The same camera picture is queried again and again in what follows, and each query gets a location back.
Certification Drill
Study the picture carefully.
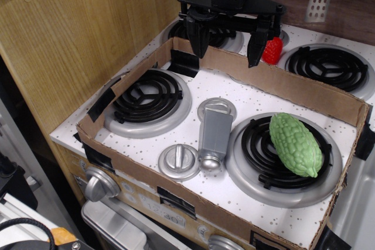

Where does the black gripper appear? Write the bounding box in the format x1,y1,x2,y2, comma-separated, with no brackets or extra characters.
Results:
178,0,286,68

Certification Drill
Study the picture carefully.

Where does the back left black burner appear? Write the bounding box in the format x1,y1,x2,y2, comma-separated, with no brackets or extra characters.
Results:
165,21,238,49

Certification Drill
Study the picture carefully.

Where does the black burner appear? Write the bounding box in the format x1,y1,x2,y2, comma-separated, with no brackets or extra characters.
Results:
284,44,369,92
241,116,332,190
114,70,183,124
165,21,238,49

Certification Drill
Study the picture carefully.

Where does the red strawberry toy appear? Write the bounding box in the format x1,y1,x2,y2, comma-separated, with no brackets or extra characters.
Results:
262,37,283,65

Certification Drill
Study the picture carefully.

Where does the silver back stovetop knob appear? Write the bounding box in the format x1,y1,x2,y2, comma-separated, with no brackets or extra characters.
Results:
279,30,289,46

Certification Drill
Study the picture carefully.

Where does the silver stovetop knob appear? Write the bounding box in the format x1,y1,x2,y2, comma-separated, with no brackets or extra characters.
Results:
197,97,237,121
158,144,200,181
279,30,289,46

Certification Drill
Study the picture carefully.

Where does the silver centre stovetop knob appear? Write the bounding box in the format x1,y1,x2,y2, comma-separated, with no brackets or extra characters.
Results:
197,97,237,121

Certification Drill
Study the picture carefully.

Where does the hanging silver grater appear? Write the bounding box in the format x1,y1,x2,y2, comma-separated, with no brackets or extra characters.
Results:
304,0,330,24

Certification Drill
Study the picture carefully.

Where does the front left black burner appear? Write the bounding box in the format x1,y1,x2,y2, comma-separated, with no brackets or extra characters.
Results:
114,70,183,124

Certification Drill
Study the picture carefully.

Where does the back right black burner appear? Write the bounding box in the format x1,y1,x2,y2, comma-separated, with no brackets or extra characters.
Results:
284,44,369,92

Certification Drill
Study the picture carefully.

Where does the front right black burner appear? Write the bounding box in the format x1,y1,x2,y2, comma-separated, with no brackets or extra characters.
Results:
241,116,332,190

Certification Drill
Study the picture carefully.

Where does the green bitter melon toy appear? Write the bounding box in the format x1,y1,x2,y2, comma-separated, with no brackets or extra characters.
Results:
269,112,323,178

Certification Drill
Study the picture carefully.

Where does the silver front stovetop knob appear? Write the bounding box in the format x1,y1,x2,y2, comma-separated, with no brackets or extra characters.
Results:
158,144,200,181

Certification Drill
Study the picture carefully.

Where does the oven clock display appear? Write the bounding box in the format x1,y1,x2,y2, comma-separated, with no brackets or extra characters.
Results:
139,194,186,229

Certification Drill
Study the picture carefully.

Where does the silver oven dial left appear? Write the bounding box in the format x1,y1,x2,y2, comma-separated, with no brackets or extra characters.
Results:
84,166,120,202

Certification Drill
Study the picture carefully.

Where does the silver oven dial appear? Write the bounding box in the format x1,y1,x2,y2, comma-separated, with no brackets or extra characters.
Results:
84,166,120,202
208,235,244,250

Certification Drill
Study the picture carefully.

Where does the silver oven dial right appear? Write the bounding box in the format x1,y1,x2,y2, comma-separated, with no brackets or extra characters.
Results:
208,235,244,250

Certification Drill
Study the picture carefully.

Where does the cardboard barrier frame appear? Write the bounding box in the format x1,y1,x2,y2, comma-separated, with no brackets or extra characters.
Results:
77,38,374,249

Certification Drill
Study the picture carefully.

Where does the silver oven door handle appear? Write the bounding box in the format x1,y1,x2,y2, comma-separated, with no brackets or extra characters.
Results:
81,201,189,249

